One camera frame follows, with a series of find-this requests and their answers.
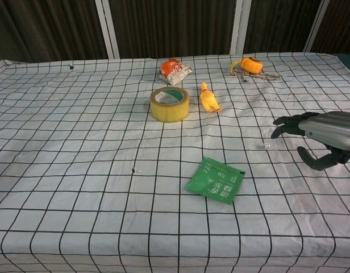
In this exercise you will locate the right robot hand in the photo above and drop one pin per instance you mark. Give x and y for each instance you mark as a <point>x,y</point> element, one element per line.
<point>328,128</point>

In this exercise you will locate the yellow packing tape roll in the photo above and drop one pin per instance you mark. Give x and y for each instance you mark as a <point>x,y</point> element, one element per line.
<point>169,105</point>

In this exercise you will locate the yellow rubber chicken toy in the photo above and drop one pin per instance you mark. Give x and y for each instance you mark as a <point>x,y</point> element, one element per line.
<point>208,98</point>

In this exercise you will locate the green sachet packet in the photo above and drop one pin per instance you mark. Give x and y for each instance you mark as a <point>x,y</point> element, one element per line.
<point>215,182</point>

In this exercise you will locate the orange white snack bag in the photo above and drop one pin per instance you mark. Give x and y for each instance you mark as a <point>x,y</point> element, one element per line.
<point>174,71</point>

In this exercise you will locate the dark pleated curtain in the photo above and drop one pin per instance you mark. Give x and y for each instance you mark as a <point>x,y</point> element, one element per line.
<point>178,25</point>

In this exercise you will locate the white grid tablecloth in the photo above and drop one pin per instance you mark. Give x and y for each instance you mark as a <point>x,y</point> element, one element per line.
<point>106,170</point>

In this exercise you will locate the white frame post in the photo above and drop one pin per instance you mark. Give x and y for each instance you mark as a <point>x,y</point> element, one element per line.
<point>107,28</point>
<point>238,27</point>
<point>317,24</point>

